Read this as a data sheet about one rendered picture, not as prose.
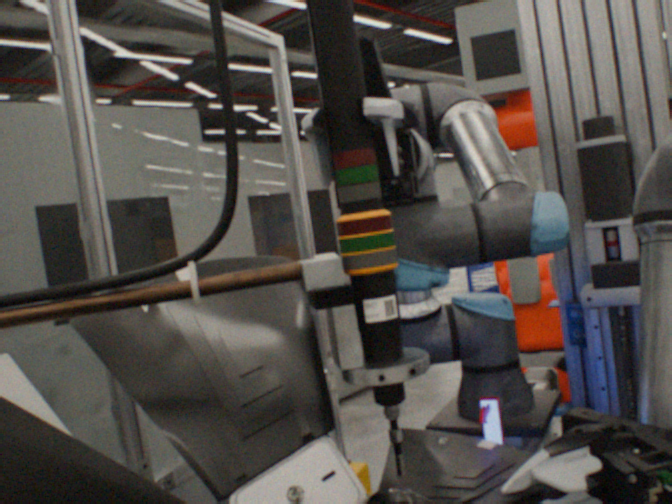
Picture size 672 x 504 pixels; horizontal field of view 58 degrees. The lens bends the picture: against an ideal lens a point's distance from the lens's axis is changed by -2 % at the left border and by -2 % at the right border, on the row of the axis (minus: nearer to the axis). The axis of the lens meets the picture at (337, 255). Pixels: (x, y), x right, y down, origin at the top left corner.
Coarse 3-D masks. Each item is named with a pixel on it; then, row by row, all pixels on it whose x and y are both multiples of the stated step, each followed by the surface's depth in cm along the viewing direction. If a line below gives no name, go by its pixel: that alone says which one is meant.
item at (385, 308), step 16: (384, 272) 47; (368, 288) 47; (384, 288) 47; (368, 304) 47; (384, 304) 47; (368, 320) 47; (384, 320) 47; (400, 320) 48; (368, 336) 48; (384, 336) 48; (400, 336) 49; (368, 352) 48; (384, 352) 48; (400, 352) 48; (384, 384) 48; (400, 384) 48; (384, 400) 48; (400, 400) 48
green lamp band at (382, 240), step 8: (392, 232) 48; (344, 240) 47; (352, 240) 47; (360, 240) 47; (368, 240) 47; (376, 240) 47; (384, 240) 47; (392, 240) 48; (344, 248) 48; (352, 248) 47; (360, 248) 47; (368, 248) 47; (376, 248) 47; (384, 248) 47
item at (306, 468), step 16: (304, 448) 48; (320, 448) 48; (336, 448) 48; (288, 464) 47; (304, 464) 47; (320, 464) 47; (336, 464) 47; (256, 480) 47; (272, 480) 47; (288, 480) 46; (304, 480) 46; (320, 480) 46; (336, 480) 46; (352, 480) 46; (240, 496) 46; (256, 496) 46; (272, 496) 46; (320, 496) 45; (336, 496) 45; (352, 496) 45
